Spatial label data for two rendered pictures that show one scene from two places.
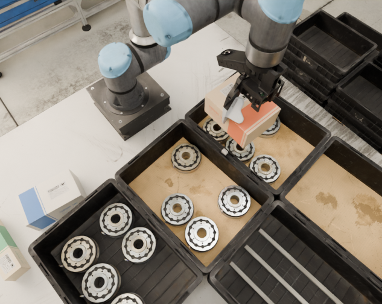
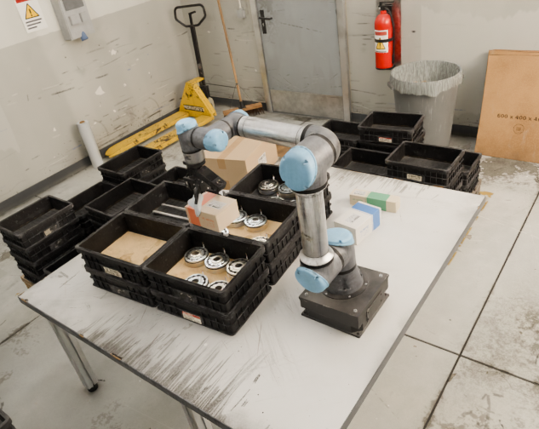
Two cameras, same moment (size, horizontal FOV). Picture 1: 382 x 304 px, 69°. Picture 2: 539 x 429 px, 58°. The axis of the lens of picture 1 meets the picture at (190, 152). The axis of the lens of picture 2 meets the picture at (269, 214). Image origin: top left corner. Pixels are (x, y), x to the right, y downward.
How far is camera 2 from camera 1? 209 cm
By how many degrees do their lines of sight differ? 83
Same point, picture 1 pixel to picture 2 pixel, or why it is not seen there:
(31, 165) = (403, 240)
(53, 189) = (357, 218)
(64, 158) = (378, 251)
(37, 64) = not seen: outside the picture
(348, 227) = (139, 250)
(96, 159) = not seen: hidden behind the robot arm
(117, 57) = (330, 233)
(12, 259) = (357, 194)
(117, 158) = not seen: hidden behind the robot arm
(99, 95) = (369, 273)
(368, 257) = (130, 242)
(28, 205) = (366, 207)
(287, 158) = (177, 272)
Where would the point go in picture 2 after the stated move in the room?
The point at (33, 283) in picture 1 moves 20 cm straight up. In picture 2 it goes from (342, 201) to (340, 166)
